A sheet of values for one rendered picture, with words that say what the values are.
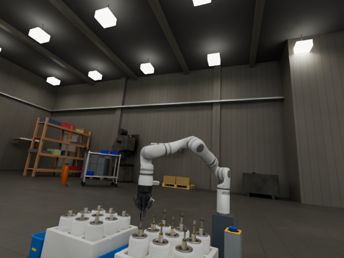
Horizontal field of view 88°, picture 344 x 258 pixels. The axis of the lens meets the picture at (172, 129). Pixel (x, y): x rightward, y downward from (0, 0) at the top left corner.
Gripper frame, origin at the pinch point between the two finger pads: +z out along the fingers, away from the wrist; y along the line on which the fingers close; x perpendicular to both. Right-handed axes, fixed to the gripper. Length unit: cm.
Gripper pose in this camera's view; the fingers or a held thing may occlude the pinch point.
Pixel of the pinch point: (142, 214)
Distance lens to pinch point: 100.9
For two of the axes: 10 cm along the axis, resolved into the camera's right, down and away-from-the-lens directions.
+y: 8.9, -0.4, -4.6
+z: -0.8, 9.7, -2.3
